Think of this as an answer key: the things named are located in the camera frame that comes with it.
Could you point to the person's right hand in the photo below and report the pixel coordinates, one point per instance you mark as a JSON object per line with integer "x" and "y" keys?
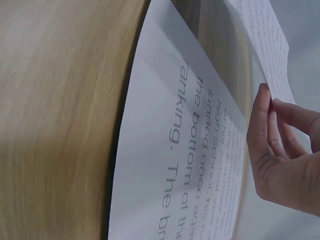
{"x": 280, "y": 175}

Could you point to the large print white paper sheet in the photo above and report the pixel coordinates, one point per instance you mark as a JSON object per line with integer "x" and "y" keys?
{"x": 175, "y": 120}

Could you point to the small print white paper sheet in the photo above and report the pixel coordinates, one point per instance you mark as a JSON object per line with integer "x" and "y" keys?
{"x": 266, "y": 37}

